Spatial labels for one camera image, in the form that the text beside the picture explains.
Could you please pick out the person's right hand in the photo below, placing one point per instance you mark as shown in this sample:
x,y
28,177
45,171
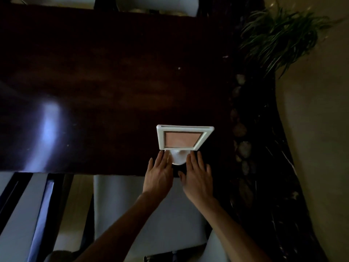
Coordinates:
x,y
197,185

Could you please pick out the person's left hand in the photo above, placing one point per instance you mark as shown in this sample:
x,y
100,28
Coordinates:
x,y
156,181

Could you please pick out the person's left little finger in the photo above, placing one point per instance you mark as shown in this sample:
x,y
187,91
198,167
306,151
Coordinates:
x,y
150,166

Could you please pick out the person's right little finger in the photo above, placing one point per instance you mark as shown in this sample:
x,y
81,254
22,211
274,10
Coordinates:
x,y
208,171

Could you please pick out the person's right middle finger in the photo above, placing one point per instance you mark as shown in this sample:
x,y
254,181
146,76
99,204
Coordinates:
x,y
194,161

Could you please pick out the person's right thumb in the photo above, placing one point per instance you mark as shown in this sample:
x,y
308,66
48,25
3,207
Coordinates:
x,y
182,177

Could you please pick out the person's left middle finger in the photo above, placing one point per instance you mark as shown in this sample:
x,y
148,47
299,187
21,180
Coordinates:
x,y
163,160

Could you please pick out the person's right forearm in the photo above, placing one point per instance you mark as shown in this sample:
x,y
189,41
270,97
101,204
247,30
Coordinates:
x,y
234,234

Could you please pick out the person's left forearm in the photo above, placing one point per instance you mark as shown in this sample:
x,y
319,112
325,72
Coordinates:
x,y
120,231

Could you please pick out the white framed tabletop mirror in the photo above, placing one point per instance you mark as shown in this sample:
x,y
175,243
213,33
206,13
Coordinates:
x,y
184,137

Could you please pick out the row of pale pebbles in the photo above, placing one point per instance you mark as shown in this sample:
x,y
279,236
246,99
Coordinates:
x,y
244,148

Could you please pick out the white upholstered chair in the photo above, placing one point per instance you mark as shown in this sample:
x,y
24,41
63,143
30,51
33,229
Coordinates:
x,y
160,4
169,223

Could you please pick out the black marble planter ledge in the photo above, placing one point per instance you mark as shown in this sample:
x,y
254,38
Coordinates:
x,y
272,188

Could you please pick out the dark framed white chair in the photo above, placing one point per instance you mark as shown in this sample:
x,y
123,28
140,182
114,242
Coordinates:
x,y
21,212

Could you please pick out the green leafy plant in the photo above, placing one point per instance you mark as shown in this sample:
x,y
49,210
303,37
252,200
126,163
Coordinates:
x,y
278,35

